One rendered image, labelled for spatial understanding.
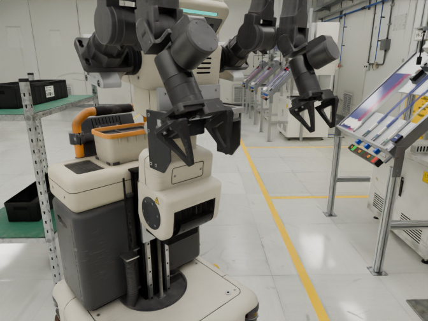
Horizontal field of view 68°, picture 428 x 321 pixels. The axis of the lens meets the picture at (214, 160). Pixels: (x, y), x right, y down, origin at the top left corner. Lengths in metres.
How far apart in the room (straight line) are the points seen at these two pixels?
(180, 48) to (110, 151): 0.70
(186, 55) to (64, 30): 9.18
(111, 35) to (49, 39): 9.14
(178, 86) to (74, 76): 9.07
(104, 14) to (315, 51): 0.50
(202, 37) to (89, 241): 0.85
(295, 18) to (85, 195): 0.82
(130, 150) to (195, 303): 0.63
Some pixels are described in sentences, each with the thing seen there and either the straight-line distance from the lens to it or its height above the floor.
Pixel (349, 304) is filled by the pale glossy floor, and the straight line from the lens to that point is 1.89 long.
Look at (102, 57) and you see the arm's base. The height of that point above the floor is 1.17.
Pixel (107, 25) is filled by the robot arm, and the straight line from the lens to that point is 0.71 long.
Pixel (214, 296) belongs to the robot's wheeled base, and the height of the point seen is 0.28.
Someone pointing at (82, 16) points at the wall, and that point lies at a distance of 9.54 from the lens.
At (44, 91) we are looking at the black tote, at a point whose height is 1.01.
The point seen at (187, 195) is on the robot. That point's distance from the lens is 0.95.
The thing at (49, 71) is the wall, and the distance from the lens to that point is 9.86.
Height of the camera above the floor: 1.16
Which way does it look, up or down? 17 degrees down
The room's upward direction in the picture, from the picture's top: straight up
